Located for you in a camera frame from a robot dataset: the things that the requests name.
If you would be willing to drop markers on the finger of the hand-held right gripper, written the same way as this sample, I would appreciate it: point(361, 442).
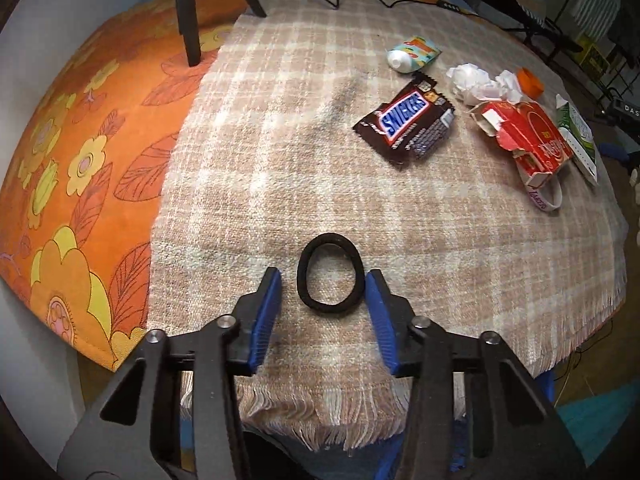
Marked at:
point(615, 152)

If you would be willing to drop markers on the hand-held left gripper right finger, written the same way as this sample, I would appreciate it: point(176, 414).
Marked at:
point(385, 320)

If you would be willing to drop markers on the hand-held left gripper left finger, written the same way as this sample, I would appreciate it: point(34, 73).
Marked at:
point(262, 315)

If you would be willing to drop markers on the green and white packet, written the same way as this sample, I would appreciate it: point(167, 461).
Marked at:
point(575, 122)

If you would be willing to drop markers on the torn red cardboard box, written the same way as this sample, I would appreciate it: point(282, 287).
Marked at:
point(540, 140)

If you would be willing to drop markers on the white silicone wristband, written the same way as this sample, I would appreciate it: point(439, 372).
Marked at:
point(537, 202)

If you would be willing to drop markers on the orange plastic cap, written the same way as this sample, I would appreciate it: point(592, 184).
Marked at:
point(530, 82)

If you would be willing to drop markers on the small white tissue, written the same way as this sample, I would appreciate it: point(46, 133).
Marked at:
point(507, 82)

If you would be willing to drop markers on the blue plastic basket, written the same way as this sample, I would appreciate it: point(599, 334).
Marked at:
point(459, 435)

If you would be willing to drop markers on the large white tissue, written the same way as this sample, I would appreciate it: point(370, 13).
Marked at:
point(470, 80)

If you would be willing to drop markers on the brown candy bar wrapper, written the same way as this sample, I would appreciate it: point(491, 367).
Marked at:
point(400, 120)

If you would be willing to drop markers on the small white tube colourful label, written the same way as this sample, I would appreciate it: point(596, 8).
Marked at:
point(412, 55)

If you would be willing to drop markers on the yellow crate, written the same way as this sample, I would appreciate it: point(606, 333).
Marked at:
point(597, 52)

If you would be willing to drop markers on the black folding chair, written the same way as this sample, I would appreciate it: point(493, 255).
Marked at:
point(532, 19)

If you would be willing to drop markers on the beige plaid blanket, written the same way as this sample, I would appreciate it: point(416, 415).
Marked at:
point(275, 160)

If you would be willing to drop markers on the teal floor mat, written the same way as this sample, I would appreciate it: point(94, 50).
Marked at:
point(590, 420)

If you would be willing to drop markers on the orange floral blanket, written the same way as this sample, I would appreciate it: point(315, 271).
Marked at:
point(100, 135)

